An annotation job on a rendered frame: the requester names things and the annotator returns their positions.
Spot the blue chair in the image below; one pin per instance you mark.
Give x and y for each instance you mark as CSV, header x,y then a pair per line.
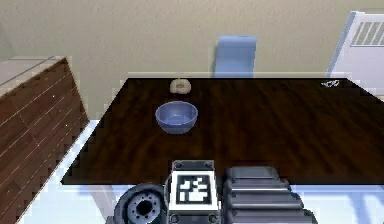
x,y
235,56

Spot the blue bowl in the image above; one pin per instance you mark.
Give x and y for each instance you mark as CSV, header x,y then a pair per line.
x,y
176,117

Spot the brown wooden cabinet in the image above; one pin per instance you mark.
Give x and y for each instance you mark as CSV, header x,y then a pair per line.
x,y
30,133

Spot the dark wooden table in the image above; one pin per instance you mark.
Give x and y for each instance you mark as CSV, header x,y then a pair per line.
x,y
266,133

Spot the small white object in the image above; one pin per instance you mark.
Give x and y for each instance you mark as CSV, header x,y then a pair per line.
x,y
330,83

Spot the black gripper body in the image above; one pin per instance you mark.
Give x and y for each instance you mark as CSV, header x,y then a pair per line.
x,y
141,206

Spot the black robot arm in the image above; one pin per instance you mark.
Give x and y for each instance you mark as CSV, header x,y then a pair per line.
x,y
253,196

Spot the white slatted door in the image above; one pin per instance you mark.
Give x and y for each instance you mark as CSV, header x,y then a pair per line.
x,y
361,46

